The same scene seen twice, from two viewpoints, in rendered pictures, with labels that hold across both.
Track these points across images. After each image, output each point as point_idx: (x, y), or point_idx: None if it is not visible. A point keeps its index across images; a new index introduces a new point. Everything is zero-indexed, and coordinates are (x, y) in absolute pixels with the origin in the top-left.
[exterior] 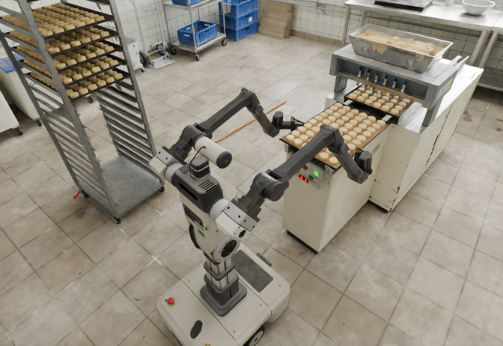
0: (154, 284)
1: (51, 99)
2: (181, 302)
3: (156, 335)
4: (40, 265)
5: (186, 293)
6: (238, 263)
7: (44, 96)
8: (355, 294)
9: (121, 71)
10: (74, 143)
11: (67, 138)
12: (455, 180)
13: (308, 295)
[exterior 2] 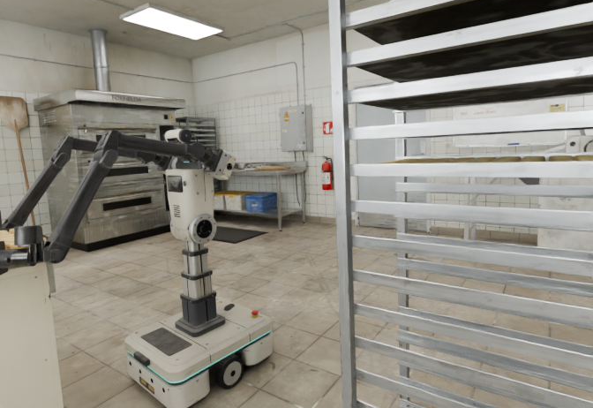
0: (297, 383)
1: (494, 186)
2: (244, 317)
3: (279, 350)
4: (479, 389)
5: (241, 321)
6: (176, 343)
7: (537, 193)
8: None
9: (379, 169)
10: (500, 310)
11: (537, 317)
12: None
13: (96, 390)
